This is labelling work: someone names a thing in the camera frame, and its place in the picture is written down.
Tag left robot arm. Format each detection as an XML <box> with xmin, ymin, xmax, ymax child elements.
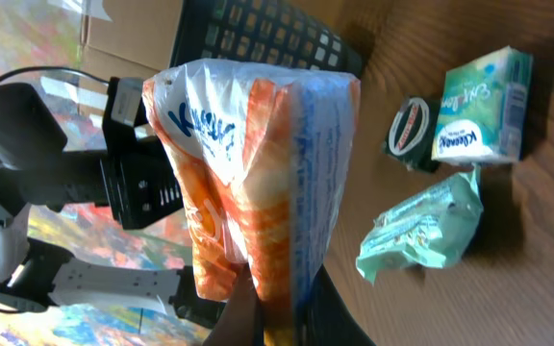
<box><xmin>0</xmin><ymin>78</ymin><xmax>224</xmax><ymax>328</ymax></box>

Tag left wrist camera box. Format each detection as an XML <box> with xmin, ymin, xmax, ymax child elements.
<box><xmin>0</xmin><ymin>83</ymin><xmax>67</xmax><ymax>170</ymax></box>

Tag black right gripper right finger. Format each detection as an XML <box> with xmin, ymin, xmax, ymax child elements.
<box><xmin>305</xmin><ymin>266</ymin><xmax>375</xmax><ymax>346</ymax></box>

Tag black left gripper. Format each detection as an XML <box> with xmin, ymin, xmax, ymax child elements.
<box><xmin>100</xmin><ymin>77</ymin><xmax>184</xmax><ymax>230</ymax></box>

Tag green tissue pack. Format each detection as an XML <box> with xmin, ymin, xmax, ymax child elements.
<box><xmin>432</xmin><ymin>46</ymin><xmax>534</xmax><ymax>165</ymax></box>

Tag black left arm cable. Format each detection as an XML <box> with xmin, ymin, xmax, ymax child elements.
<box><xmin>0</xmin><ymin>65</ymin><xmax>110</xmax><ymax>92</ymax></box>

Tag dark green round-label box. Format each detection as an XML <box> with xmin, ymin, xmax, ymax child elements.
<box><xmin>382</xmin><ymin>96</ymin><xmax>440</xmax><ymax>173</ymax></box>

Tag brown cardboard box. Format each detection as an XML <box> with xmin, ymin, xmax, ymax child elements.
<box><xmin>80</xmin><ymin>0</ymin><xmax>185</xmax><ymax>81</ymax></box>

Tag orange snack packet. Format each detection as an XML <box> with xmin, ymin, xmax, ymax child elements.
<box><xmin>142</xmin><ymin>59</ymin><xmax>361</xmax><ymax>345</ymax></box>

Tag grey plastic shopping basket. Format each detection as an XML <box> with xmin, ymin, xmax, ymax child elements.
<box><xmin>169</xmin><ymin>0</ymin><xmax>364</xmax><ymax>77</ymax></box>

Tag teal wrapper packet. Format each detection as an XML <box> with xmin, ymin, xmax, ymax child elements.
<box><xmin>356</xmin><ymin>166</ymin><xmax>484</xmax><ymax>283</ymax></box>

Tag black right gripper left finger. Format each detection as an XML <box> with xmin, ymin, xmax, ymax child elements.
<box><xmin>203</xmin><ymin>266</ymin><xmax>261</xmax><ymax>346</ymax></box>

